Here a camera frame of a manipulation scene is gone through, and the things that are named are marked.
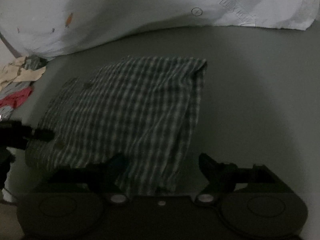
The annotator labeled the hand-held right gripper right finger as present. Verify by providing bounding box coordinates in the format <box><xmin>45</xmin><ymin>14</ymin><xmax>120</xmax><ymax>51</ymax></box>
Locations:
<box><xmin>195</xmin><ymin>153</ymin><xmax>278</xmax><ymax>205</ymax></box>

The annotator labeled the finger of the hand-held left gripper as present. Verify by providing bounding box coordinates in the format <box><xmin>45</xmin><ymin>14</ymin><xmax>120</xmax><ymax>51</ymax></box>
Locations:
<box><xmin>23</xmin><ymin>128</ymin><xmax>54</xmax><ymax>142</ymax></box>

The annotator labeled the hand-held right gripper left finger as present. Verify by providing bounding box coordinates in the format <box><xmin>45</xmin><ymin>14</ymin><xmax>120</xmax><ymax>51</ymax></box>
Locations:
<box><xmin>47</xmin><ymin>154</ymin><xmax>130</xmax><ymax>205</ymax></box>

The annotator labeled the blue checked shirt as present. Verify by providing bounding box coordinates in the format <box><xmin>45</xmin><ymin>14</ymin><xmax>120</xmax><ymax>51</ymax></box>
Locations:
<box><xmin>25</xmin><ymin>55</ymin><xmax>208</xmax><ymax>197</ymax></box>

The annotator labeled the pile of mixed clothes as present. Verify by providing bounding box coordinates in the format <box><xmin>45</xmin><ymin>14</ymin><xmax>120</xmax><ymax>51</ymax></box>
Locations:
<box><xmin>0</xmin><ymin>56</ymin><xmax>48</xmax><ymax>98</ymax></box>

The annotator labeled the light grey garment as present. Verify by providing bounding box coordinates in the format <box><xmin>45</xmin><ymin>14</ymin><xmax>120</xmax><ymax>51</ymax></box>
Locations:
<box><xmin>0</xmin><ymin>105</ymin><xmax>15</xmax><ymax>121</ymax></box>

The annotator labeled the red checked garment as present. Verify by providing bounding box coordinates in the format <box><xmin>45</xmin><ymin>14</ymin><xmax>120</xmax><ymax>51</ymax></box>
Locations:
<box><xmin>0</xmin><ymin>86</ymin><xmax>33</xmax><ymax>109</ymax></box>

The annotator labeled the white carrot print sheet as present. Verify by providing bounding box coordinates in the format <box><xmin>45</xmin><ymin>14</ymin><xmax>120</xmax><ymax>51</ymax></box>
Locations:
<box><xmin>0</xmin><ymin>0</ymin><xmax>317</xmax><ymax>61</ymax></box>

